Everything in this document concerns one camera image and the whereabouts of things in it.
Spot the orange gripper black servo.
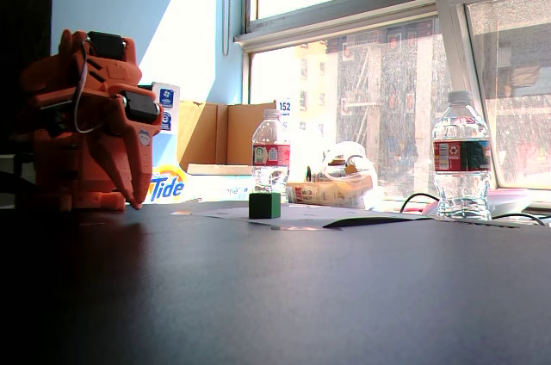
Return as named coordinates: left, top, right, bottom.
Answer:
left=100, top=88, right=164, bottom=211

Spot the green cube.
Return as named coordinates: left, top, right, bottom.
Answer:
left=248, top=191, right=282, bottom=220

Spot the white grid paper sheet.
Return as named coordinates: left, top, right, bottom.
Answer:
left=170, top=204, right=434, bottom=229

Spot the Tide detergent box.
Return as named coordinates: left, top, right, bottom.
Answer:
left=144, top=82, right=189, bottom=205

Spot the flat white box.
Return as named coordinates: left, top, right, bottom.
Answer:
left=185, top=162, right=255, bottom=201

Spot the brown cardboard box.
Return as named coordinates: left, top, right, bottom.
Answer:
left=176, top=99, right=276, bottom=166

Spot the small clear water bottle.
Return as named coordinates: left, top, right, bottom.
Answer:
left=251, top=108, right=292, bottom=205

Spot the white label with 152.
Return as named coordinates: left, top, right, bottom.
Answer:
left=274, top=96, right=294, bottom=125

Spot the printed snack package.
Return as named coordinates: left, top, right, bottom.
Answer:
left=286, top=175, right=374, bottom=210

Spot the white plastic bag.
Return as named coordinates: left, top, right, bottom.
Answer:
left=320, top=140, right=380, bottom=211

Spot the large clear water bottle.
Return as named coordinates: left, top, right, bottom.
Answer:
left=432, top=90, right=492, bottom=221

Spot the white framed window screen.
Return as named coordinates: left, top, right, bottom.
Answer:
left=432, top=0, right=551, bottom=202

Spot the white robot servo cable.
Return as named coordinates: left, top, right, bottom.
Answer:
left=72, top=36, right=109, bottom=134

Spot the grey window frame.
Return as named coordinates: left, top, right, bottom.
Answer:
left=234, top=0, right=551, bottom=103

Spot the black cable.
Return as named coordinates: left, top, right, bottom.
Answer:
left=492, top=212, right=548, bottom=227
left=399, top=192, right=440, bottom=214

